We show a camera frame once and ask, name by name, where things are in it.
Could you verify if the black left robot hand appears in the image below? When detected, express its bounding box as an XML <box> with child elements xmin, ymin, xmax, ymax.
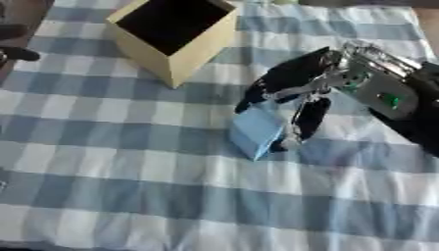
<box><xmin>0</xmin><ymin>23</ymin><xmax>43</xmax><ymax>68</ymax></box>

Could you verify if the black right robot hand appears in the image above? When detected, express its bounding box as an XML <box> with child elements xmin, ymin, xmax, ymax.
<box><xmin>233</xmin><ymin>46</ymin><xmax>345</xmax><ymax>153</ymax></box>

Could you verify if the light blue block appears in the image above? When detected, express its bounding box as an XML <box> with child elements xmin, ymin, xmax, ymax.
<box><xmin>227</xmin><ymin>100</ymin><xmax>288</xmax><ymax>162</ymax></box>

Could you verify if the tan cardboard box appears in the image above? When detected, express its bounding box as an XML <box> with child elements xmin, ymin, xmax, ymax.
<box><xmin>104</xmin><ymin>0</ymin><xmax>239</xmax><ymax>89</ymax></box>

